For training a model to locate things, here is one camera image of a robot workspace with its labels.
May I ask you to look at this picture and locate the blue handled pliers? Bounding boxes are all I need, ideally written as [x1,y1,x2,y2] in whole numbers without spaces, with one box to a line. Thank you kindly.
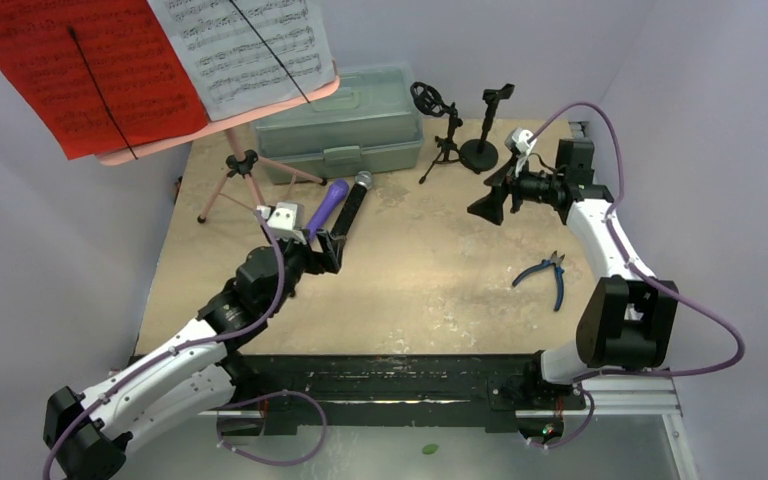
[511,250,565,312]

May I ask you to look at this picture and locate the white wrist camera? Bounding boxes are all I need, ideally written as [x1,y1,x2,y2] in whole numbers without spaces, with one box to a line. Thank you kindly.
[504,127,535,177]
[256,202,308,244]

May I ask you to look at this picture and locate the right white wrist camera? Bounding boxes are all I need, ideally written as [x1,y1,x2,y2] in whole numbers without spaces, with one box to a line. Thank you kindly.
[504,127,535,177]

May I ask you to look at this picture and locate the small green leaf piece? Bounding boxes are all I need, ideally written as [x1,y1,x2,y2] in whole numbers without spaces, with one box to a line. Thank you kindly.
[421,444,439,455]

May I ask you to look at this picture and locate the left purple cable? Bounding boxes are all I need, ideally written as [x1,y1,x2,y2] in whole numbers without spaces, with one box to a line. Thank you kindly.
[42,207,328,480]

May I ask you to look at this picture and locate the black silver microphone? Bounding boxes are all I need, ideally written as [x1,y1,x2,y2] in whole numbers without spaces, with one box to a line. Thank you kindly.
[330,171,373,238]

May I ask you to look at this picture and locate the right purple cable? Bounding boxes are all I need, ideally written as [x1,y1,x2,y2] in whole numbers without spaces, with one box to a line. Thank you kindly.
[526,101,747,452]

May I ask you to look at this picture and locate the black tripod mic stand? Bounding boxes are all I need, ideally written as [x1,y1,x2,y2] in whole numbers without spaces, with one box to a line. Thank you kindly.
[410,80,482,185]

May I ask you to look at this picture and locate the purple cable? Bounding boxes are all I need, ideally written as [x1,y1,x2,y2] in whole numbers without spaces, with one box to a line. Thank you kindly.
[526,101,747,452]
[42,207,328,480]

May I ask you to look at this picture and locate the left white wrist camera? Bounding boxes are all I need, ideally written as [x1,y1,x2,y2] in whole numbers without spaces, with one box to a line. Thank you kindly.
[256,202,308,244]

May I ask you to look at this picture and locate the white sheet music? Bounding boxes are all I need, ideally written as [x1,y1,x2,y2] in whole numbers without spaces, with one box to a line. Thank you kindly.
[149,0,336,121]

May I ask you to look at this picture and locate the aluminium frame rail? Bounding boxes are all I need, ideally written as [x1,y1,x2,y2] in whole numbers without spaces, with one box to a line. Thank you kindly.
[198,377,681,418]

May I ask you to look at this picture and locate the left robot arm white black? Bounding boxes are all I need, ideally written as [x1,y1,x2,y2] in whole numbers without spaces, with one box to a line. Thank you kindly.
[42,226,346,479]

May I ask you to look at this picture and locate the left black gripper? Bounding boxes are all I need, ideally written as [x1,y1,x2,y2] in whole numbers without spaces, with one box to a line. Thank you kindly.
[262,222,343,315]

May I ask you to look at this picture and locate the black desktop mic stand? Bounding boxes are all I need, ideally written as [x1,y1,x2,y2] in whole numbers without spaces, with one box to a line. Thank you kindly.
[460,83,515,174]

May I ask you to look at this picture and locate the pink music stand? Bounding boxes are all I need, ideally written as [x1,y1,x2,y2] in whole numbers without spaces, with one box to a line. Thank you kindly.
[94,73,341,223]

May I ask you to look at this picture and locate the purple toy microphone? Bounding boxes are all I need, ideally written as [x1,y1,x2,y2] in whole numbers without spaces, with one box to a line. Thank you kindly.
[306,179,350,242]

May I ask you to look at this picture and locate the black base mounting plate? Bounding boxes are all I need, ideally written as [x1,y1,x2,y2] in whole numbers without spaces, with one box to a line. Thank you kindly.
[220,354,586,439]

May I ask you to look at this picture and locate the green plastic storage box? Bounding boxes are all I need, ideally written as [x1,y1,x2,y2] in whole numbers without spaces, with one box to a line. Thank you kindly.
[252,63,424,179]

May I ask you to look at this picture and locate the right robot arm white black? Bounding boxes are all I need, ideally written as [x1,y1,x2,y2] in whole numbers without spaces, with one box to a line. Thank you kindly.
[468,128,677,407]

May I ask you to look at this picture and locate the red sheet music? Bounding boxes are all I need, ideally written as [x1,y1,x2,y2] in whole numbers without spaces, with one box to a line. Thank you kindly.
[0,1,208,160]

